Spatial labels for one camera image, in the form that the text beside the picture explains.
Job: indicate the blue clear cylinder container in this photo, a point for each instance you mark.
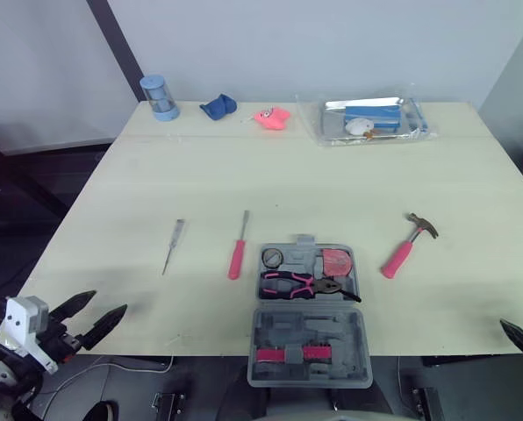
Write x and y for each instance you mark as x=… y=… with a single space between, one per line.
x=158 y=98

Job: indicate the small white round object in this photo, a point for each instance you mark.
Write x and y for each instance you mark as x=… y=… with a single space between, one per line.
x=357 y=127

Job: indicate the small grey metal screwdriver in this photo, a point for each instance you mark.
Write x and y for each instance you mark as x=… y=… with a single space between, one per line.
x=174 y=243

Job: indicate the red tape measure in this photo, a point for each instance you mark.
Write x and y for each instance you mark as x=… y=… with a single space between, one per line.
x=337 y=262

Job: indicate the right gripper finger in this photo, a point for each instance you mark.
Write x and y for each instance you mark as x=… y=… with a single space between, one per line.
x=522 y=340

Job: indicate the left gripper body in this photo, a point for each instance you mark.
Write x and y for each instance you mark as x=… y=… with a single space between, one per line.
x=62 y=340

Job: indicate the blue flat box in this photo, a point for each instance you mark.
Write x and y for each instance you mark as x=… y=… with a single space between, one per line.
x=375 y=116

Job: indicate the clear plastic bag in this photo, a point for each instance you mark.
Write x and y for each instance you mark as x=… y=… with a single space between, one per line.
x=415 y=127

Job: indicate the robot body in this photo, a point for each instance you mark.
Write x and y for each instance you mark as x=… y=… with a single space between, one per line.
x=252 y=403

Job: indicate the grey plastic tool case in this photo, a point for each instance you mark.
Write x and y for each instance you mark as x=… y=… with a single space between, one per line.
x=353 y=333

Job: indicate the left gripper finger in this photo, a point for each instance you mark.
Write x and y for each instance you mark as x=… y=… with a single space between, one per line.
x=75 y=302
x=105 y=326

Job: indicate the pink plush toy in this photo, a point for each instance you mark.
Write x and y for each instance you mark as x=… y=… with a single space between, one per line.
x=271 y=119

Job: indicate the blue crumpled cloth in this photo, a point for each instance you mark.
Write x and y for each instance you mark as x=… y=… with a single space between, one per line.
x=217 y=107

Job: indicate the pink and black pliers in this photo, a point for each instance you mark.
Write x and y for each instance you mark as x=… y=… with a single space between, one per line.
x=288 y=285

